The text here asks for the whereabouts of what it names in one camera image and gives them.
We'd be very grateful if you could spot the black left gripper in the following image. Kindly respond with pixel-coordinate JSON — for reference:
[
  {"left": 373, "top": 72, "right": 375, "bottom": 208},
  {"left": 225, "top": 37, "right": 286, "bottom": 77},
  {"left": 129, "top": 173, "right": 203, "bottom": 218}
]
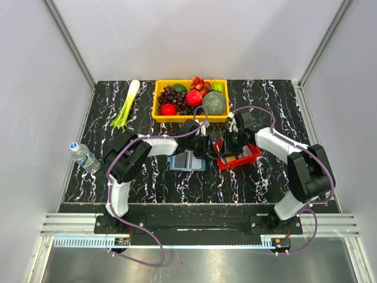
[{"left": 187, "top": 134, "right": 218, "bottom": 161}]

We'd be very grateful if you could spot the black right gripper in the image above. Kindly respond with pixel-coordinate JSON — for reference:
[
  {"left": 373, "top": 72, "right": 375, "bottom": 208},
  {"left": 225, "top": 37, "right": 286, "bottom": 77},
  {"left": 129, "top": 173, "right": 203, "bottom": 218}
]
[{"left": 217, "top": 129, "right": 249, "bottom": 159}]

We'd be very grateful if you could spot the red plastic card tray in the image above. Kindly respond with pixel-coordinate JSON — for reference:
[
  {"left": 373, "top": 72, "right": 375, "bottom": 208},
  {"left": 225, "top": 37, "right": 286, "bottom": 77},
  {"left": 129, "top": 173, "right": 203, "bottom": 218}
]
[{"left": 217, "top": 145, "right": 262, "bottom": 172}]

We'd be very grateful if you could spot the blue leather card holder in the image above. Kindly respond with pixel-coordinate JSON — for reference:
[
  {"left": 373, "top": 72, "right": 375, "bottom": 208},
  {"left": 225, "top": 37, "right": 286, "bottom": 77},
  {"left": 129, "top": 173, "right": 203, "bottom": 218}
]
[{"left": 168, "top": 150, "right": 206, "bottom": 172}]

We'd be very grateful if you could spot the black VIP card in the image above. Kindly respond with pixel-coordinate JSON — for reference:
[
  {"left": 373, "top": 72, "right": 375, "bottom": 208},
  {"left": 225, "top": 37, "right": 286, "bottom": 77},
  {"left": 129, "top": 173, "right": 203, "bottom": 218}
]
[{"left": 174, "top": 152, "right": 187, "bottom": 170}]

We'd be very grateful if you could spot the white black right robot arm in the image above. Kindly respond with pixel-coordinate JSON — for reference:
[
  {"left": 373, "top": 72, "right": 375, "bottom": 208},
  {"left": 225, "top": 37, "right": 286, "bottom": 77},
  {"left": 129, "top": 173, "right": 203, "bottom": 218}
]
[{"left": 215, "top": 107, "right": 335, "bottom": 233}]

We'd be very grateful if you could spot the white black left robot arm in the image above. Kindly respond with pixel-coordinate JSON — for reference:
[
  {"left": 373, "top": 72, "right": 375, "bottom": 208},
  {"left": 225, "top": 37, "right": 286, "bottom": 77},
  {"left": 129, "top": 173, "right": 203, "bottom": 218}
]
[{"left": 104, "top": 119, "right": 217, "bottom": 233}]

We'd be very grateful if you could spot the yellow plastic fruit bin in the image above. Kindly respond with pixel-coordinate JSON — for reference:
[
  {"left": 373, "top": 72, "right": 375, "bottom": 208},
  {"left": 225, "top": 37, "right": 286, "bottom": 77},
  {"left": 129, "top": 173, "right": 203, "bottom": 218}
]
[{"left": 151, "top": 79, "right": 230, "bottom": 123}]

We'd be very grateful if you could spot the green netted melon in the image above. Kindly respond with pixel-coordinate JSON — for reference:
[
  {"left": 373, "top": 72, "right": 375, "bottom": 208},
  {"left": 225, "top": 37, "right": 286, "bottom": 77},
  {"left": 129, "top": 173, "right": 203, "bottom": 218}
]
[{"left": 201, "top": 91, "right": 226, "bottom": 116}]

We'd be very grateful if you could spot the dark blueberry cluster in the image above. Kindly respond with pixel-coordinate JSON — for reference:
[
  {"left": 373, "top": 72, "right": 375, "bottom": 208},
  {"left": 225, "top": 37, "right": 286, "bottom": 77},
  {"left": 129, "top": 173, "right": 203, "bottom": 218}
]
[{"left": 179, "top": 106, "right": 202, "bottom": 116}]

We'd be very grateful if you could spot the red pomegranate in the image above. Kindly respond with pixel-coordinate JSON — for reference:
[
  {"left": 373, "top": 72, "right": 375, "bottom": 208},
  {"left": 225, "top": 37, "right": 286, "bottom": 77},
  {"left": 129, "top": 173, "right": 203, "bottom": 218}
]
[{"left": 186, "top": 90, "right": 203, "bottom": 107}]

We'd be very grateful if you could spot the red lychee cluster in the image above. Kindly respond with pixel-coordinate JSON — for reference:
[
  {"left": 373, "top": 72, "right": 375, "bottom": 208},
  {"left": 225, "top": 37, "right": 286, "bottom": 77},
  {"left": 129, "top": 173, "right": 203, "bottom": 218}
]
[{"left": 190, "top": 76, "right": 211, "bottom": 91}]

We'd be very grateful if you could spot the red tomato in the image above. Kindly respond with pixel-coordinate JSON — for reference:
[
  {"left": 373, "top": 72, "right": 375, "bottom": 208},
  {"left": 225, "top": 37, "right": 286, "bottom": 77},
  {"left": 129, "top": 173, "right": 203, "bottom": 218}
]
[{"left": 160, "top": 103, "right": 177, "bottom": 116}]

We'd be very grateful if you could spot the dark green avocado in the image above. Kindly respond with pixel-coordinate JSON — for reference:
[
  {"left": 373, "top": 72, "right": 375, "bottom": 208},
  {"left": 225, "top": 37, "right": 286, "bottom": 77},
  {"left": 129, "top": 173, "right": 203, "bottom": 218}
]
[{"left": 171, "top": 84, "right": 187, "bottom": 93}]

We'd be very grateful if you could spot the dark purple grape bunch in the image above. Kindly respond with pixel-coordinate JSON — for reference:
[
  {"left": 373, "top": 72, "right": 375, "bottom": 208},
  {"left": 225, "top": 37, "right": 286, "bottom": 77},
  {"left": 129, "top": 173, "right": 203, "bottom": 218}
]
[{"left": 157, "top": 85, "right": 188, "bottom": 115}]

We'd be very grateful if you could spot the green white celery stalk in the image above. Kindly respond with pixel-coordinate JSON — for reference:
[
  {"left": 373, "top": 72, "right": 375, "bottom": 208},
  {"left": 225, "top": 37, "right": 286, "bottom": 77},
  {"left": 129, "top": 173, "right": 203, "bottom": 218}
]
[{"left": 110, "top": 80, "right": 140, "bottom": 131}]

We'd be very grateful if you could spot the clear plastic water bottle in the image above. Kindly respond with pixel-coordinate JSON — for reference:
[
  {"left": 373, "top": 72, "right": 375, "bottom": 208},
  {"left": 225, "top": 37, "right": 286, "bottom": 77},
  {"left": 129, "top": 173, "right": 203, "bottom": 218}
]
[{"left": 70, "top": 142, "right": 101, "bottom": 175}]

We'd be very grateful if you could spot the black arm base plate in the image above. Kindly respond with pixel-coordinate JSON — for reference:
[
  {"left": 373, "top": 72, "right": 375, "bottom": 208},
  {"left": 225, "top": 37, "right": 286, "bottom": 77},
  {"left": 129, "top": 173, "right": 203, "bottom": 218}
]
[{"left": 93, "top": 214, "right": 303, "bottom": 235}]

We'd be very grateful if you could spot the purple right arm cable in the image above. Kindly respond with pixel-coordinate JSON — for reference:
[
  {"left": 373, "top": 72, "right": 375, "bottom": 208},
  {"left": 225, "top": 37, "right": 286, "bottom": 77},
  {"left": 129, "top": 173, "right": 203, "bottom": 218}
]
[{"left": 228, "top": 106, "right": 336, "bottom": 256}]

